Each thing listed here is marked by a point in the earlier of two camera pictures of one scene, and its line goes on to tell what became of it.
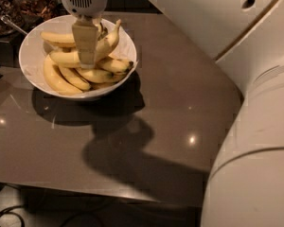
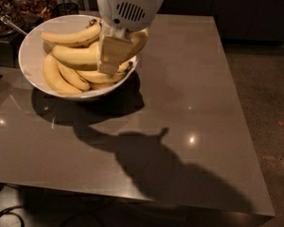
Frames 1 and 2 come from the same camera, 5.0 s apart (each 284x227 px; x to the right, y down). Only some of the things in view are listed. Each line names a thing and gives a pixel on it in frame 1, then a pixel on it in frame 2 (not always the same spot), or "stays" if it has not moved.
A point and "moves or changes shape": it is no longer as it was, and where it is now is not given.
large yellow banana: (72, 58) moves or changes shape
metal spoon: (8, 20) stays
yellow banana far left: (56, 79) stays
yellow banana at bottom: (98, 85) stays
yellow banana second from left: (73, 77) stays
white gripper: (83, 0) -> (129, 8)
